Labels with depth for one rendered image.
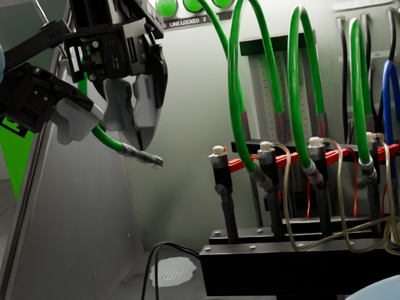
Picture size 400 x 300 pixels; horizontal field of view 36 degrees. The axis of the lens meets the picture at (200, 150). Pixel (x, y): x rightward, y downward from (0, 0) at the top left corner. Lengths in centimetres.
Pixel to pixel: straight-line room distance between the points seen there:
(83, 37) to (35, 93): 22
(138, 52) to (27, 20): 316
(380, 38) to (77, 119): 61
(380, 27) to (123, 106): 64
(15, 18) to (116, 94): 316
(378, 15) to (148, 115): 63
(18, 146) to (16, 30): 73
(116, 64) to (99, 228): 68
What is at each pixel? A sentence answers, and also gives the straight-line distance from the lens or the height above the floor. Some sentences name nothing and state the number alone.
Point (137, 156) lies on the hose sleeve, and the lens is 98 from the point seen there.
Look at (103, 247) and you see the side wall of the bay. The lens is 130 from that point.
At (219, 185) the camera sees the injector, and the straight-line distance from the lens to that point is 101.
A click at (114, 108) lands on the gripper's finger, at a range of 71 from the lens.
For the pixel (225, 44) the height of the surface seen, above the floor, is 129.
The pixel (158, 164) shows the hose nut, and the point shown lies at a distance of 101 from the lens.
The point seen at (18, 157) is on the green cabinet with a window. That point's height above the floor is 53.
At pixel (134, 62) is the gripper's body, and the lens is 66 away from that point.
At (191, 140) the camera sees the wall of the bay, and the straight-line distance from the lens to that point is 133.
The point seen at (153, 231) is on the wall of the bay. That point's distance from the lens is 145.
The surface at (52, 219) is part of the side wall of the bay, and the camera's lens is 113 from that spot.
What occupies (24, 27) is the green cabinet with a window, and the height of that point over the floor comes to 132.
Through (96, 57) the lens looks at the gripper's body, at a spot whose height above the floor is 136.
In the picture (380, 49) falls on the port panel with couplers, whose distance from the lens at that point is 123.
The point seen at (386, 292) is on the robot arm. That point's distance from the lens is 31.
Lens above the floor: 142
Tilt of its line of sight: 15 degrees down
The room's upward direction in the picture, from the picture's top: 10 degrees counter-clockwise
